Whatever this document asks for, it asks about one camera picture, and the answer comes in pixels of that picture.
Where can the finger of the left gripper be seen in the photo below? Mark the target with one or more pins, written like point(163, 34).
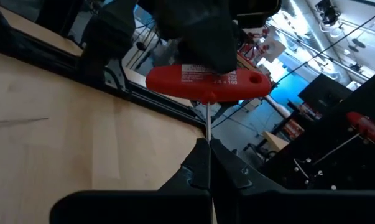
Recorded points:
point(206, 37)

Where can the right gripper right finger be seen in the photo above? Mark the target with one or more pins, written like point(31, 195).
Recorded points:
point(283, 208)

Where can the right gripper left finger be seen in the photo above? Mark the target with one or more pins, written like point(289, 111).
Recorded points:
point(159, 207)

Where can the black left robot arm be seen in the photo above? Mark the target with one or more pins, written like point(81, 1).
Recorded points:
point(109, 37)

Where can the white box with hole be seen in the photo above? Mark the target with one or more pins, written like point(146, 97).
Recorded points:
point(274, 46)

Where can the wooden side table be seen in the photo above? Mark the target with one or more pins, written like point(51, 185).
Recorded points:
point(275, 141)

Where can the black ceiling device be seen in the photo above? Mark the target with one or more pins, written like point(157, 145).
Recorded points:
point(328, 12)

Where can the black pegboard cart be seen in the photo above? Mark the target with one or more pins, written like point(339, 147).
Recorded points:
point(345, 155)

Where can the black monitor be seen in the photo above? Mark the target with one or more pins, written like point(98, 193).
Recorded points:
point(324, 93)

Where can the black aluminium table frame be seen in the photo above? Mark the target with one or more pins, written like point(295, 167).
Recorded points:
point(35, 57)

